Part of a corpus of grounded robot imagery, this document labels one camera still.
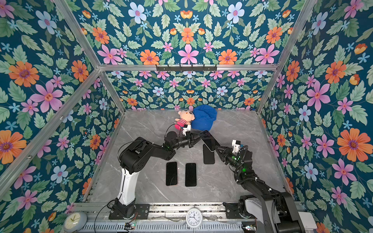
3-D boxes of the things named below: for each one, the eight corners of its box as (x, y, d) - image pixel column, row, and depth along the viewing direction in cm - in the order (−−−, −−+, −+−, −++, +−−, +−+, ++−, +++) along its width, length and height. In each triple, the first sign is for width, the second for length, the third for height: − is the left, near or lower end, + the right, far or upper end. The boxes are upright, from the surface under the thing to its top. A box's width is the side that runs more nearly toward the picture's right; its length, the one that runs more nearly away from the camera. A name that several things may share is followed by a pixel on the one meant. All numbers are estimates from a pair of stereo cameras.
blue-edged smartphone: (184, 186, 84) (184, 185, 82) (185, 164, 92) (185, 163, 91) (196, 186, 84) (196, 185, 82) (196, 164, 92) (196, 163, 91)
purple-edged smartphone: (166, 185, 84) (165, 184, 81) (167, 164, 92) (166, 162, 90) (177, 184, 84) (177, 182, 82) (177, 163, 93) (176, 161, 90)
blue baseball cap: (191, 130, 110) (191, 126, 106) (192, 108, 125) (191, 104, 121) (217, 130, 110) (218, 125, 105) (214, 108, 125) (215, 103, 121)
